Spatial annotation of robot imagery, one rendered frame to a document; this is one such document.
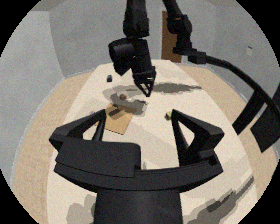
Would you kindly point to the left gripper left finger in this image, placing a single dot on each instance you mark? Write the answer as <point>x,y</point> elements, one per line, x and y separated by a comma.
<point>78,127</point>

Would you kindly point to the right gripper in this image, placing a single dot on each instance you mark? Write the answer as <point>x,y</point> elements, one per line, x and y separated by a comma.
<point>147,68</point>

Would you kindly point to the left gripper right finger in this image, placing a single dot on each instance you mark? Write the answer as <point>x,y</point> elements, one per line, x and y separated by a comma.
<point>207,136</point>

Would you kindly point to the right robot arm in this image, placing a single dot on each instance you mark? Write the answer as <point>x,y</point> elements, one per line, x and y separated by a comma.
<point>122,50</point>

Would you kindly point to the tan flat mat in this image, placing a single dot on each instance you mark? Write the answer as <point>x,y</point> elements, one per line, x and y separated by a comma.
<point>118,117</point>

